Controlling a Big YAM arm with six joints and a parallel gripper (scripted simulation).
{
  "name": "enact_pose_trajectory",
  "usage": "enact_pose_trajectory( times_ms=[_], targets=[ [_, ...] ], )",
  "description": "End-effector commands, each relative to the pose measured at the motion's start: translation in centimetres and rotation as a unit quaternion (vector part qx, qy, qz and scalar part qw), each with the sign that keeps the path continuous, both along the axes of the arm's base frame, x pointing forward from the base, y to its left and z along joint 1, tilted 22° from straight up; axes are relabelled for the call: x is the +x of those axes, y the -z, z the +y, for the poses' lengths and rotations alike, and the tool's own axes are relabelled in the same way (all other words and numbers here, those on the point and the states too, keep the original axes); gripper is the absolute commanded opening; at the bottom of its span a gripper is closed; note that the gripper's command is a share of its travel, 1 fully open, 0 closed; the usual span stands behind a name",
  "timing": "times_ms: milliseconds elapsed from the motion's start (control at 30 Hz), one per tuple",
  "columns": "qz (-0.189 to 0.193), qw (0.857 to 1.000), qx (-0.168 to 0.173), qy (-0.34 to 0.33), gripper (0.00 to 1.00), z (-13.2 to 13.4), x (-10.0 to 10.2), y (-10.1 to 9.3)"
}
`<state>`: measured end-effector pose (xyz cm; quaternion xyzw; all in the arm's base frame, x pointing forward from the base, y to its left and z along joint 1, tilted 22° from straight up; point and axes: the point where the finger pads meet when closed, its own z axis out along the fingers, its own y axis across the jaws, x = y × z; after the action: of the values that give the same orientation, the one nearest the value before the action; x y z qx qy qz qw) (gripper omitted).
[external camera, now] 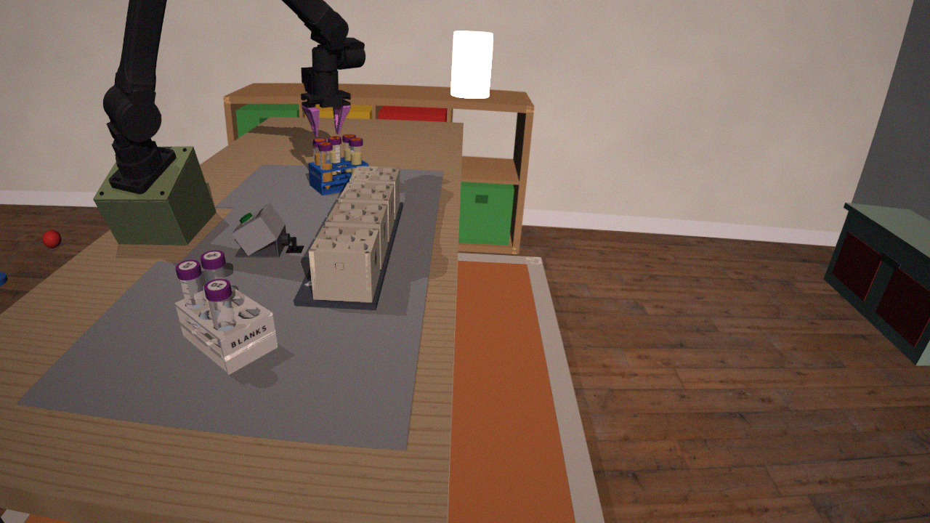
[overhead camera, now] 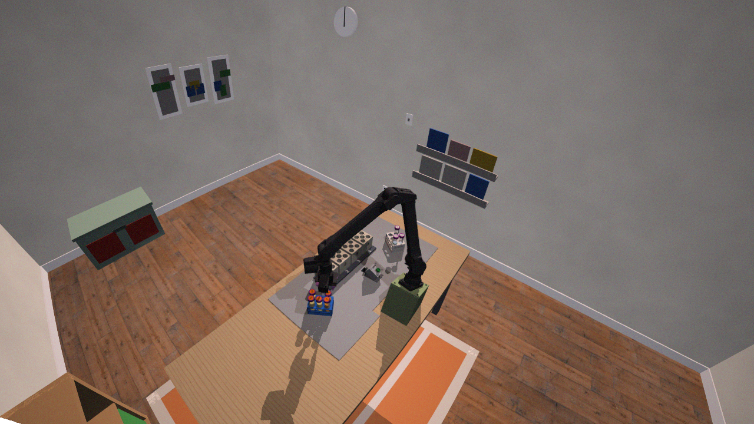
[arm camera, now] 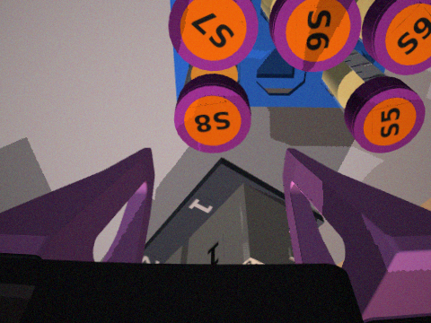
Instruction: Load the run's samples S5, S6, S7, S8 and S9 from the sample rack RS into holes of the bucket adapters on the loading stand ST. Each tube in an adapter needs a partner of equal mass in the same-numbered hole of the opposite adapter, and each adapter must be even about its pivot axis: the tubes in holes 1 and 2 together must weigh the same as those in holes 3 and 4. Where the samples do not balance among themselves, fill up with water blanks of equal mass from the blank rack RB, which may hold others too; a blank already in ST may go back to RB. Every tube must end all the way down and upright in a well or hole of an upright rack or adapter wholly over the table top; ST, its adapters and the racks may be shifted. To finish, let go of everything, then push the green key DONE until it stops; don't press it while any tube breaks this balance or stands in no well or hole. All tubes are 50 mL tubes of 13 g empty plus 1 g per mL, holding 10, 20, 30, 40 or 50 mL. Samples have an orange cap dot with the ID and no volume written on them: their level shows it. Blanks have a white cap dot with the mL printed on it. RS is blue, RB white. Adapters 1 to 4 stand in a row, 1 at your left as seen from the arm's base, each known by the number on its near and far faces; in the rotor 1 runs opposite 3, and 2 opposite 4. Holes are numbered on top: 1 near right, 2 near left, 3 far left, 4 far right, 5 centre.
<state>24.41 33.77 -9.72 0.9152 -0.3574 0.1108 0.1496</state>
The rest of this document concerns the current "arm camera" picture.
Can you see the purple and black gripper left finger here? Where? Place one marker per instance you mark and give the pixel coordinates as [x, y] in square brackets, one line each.
[64, 224]

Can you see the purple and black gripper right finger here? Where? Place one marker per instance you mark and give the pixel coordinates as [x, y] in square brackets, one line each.
[387, 239]

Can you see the grey flat mat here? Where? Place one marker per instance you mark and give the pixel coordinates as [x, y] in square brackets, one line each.
[86, 83]

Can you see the blue tube rack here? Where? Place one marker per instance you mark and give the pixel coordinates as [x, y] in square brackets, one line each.
[263, 68]

